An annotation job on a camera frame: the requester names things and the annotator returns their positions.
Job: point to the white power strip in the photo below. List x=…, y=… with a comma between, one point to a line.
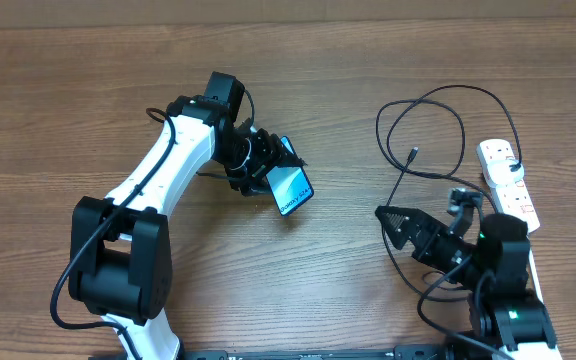
x=512, y=200

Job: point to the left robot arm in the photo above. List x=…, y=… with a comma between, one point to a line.
x=120, y=263

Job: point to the white charger plug adapter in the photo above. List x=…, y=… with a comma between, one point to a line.
x=503, y=173

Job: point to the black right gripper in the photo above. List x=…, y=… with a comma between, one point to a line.
x=414, y=221

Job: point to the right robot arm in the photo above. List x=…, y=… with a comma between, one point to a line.
x=489, y=256

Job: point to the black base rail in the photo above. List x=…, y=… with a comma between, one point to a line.
x=400, y=352

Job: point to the cardboard backdrop panel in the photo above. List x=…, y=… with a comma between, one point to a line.
x=26, y=14

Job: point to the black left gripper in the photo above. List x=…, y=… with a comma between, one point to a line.
x=271, y=153

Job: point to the Samsung Galaxy smartphone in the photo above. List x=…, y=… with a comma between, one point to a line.
x=290, y=187

